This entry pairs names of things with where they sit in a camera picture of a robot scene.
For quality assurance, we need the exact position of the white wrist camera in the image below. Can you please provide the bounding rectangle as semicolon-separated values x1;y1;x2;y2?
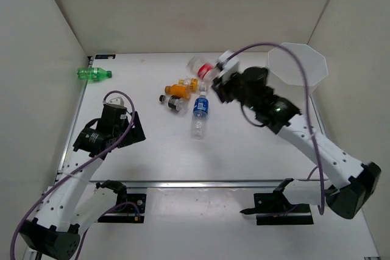
104;97;127;110
216;51;239;84

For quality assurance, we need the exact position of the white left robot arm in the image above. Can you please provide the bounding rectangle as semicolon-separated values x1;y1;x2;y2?
14;91;146;259

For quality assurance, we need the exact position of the white octagonal bin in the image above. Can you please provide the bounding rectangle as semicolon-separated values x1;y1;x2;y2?
268;42;328;93

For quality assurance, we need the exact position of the yellow label clear bottle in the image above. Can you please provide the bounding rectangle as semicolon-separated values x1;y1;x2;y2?
178;78;208;93

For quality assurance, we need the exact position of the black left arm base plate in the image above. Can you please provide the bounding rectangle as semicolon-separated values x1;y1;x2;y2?
97;189;147;224

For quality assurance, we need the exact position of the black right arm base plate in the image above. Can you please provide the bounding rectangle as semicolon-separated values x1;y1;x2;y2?
253;193;314;226

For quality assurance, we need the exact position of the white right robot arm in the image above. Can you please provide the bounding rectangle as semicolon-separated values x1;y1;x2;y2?
212;67;381;219

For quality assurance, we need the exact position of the black label water bottle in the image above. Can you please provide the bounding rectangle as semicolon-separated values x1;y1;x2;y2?
158;94;188;117

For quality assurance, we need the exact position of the dark table corner label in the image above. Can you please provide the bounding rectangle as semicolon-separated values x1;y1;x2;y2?
94;54;116;60

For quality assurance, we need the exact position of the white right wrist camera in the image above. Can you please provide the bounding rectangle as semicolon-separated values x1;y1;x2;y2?
216;51;239;84

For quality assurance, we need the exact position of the red label cola bottle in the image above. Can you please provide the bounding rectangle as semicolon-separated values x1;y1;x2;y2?
186;57;215;83

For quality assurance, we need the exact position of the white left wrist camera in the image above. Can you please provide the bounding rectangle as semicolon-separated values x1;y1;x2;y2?
104;97;127;110

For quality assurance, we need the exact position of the green plastic bottle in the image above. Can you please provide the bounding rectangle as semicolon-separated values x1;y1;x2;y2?
77;68;113;82

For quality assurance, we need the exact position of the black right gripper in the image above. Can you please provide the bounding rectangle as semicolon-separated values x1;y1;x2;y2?
213;69;259;111

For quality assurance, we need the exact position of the blue label water bottle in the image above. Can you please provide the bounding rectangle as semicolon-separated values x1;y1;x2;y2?
191;92;209;139

